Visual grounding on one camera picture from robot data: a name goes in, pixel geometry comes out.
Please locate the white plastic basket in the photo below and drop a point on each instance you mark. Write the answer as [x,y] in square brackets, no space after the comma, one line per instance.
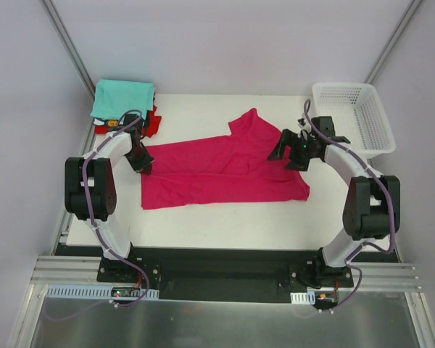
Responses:
[357,114]

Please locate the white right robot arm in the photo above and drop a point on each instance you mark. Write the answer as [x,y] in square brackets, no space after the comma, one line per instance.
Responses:
[371,209]

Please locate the folded dark printed t shirt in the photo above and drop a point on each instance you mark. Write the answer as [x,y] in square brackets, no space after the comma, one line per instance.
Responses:
[106,126]

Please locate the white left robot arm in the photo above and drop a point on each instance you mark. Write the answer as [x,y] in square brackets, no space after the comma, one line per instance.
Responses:
[90,194]

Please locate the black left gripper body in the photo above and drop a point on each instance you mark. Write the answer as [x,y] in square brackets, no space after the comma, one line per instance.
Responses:
[141,159]

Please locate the crimson pink t shirt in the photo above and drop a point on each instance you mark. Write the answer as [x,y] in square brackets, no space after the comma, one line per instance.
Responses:
[224,169]

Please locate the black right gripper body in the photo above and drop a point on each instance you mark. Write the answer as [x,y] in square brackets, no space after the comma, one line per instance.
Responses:
[294,151]

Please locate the folded teal t shirt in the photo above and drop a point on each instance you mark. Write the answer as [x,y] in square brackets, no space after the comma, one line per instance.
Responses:
[113,98]

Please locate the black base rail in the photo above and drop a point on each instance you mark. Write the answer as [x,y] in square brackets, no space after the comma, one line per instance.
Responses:
[225,275]

